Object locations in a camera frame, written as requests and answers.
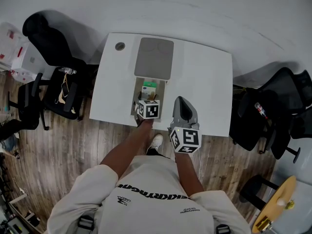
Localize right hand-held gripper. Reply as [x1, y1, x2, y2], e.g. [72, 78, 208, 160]
[167, 96, 203, 154]

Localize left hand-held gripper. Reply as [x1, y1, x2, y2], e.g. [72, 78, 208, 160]
[133, 91, 161, 128]

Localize green white box of bandages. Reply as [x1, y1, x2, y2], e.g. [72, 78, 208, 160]
[141, 81, 159, 101]

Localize grey box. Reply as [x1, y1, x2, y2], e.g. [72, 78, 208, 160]
[131, 37, 175, 123]

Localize person's left forearm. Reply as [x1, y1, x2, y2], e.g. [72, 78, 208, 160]
[99, 118, 155, 180]

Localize person's right forearm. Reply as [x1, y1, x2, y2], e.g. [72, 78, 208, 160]
[174, 151, 205, 197]

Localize person's white shoe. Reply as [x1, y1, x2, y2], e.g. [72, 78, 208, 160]
[146, 133, 164, 156]

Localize person's black trouser leg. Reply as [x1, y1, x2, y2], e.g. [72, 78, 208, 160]
[146, 147, 172, 159]

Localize person's cream t-shirt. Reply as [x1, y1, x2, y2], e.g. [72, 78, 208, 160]
[47, 155, 252, 234]

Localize clear plastic water bottle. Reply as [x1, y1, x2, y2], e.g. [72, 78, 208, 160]
[58, 67, 78, 75]

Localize wooden clothes hanger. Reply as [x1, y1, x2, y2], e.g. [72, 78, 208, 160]
[54, 73, 77, 115]

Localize red label bottle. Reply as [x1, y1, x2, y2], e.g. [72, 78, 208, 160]
[254, 102, 269, 120]

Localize black mesh office chair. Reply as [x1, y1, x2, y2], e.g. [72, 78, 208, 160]
[229, 66, 304, 164]
[289, 69, 312, 141]

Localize black stool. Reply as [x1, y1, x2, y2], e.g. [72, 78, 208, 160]
[239, 174, 280, 211]

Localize black high-back office chair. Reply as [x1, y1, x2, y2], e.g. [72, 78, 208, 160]
[21, 12, 98, 121]

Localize black armrest office chair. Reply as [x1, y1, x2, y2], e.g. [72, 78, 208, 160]
[7, 72, 51, 131]

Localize round yellow wooden table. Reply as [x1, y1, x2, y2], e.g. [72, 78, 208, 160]
[251, 175, 297, 234]

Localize clear plastic storage bin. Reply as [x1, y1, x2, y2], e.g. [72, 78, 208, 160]
[0, 21, 30, 72]

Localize thin white cable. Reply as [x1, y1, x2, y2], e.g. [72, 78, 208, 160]
[194, 147, 203, 180]

